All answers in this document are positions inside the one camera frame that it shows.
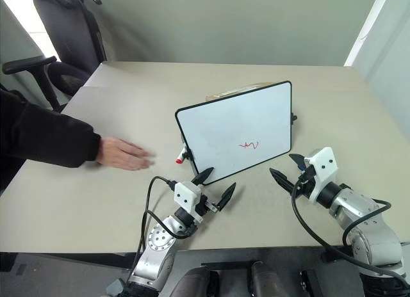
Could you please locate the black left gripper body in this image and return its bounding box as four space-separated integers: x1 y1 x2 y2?
193 194 225 217

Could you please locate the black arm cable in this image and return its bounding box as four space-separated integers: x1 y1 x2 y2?
290 168 410 290
136 175 193 272

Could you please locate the black framed whiteboard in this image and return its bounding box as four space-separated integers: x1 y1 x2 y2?
175 81 293 186

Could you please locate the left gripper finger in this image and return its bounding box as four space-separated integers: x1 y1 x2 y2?
191 167 215 186
215 181 237 212

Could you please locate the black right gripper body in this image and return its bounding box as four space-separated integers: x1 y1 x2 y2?
289 165 317 199

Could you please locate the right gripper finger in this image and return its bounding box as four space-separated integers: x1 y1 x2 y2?
288 153 309 170
269 167 295 196

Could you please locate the person's bare hand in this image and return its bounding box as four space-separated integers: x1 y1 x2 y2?
96 136 155 172

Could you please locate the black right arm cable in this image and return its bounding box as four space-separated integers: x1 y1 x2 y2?
290 168 410 290

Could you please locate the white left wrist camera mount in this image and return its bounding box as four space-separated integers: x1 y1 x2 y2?
173 181 203 215

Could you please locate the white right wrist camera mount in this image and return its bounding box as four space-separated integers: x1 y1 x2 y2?
303 147 339 204

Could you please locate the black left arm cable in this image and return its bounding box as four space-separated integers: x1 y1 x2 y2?
136 175 193 272

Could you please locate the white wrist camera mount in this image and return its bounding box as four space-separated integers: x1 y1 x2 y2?
173 181 203 215
303 147 339 204

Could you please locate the red capped whiteboard marker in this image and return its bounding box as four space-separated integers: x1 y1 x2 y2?
175 146 189 165

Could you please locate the black office chair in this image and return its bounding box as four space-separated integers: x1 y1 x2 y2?
1 0 109 113

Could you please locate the dark rounded shape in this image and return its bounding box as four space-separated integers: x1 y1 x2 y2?
177 266 214 297

